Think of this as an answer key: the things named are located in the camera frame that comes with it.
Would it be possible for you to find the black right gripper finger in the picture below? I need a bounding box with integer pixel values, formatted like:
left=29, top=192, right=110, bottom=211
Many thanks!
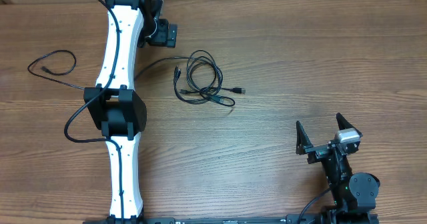
left=296, top=121, right=313, bottom=155
left=336, top=113, right=363, bottom=137

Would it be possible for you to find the black USB cable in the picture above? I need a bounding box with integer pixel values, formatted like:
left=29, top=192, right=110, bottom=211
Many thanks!
left=27, top=49, right=191, bottom=91
left=173, top=65, right=236, bottom=108
left=185, top=49, right=247, bottom=100

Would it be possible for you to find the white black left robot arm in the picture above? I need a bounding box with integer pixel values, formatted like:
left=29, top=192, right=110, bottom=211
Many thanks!
left=70, top=0, right=177, bottom=223

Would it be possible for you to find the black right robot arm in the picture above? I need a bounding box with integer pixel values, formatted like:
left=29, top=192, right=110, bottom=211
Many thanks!
left=296, top=113, right=380, bottom=223

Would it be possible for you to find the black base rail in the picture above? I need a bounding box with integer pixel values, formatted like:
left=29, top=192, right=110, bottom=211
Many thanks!
left=83, top=214, right=380, bottom=224

